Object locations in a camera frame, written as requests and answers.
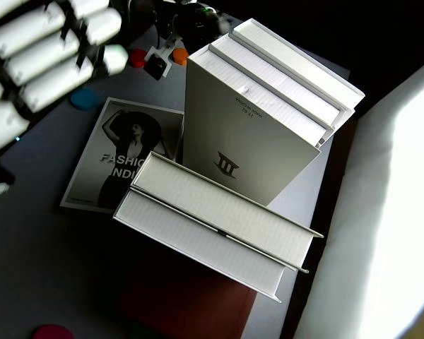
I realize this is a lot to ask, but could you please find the white book, red spine lettering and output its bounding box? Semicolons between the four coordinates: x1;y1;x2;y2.
232;17;367;117

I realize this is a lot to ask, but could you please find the grey book with pillar emblem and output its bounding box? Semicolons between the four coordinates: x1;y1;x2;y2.
182;44;335;208

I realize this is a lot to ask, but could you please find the orange round disc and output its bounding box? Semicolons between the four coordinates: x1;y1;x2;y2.
172;47;190;67

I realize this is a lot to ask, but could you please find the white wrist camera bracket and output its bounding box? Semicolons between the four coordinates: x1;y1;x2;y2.
143;33;184;81

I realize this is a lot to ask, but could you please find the blue round disc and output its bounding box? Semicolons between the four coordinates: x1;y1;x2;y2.
69;88;100;111

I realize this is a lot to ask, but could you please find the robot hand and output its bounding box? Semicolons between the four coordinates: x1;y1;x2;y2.
182;3;234;49
0;0;130;158

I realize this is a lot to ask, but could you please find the grey book, dark spine lettering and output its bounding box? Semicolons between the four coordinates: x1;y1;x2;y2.
208;30;356;148

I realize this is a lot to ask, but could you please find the red round disc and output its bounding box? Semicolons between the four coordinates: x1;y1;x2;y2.
128;48;149;69

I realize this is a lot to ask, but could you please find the black-spined book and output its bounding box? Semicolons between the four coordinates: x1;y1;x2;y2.
112;186;307;304

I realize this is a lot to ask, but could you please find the Fashion India book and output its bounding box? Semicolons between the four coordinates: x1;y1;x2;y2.
59;96;186;215

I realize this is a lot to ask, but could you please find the grey table cloth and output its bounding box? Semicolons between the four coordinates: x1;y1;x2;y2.
0;10;353;339

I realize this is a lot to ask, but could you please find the grey book, Chinese spine title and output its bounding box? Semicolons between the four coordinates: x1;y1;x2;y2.
130;150;325;273

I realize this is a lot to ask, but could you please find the pink round disc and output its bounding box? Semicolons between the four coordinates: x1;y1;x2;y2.
33;323;75;339

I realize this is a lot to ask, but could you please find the white backdrop sheet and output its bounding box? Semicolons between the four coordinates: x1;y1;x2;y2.
293;52;424;339

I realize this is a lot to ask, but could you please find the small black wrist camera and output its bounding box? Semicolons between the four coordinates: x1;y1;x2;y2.
146;56;169;81

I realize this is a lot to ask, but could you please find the red hardcover book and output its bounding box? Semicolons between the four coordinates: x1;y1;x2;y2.
119;271;259;339

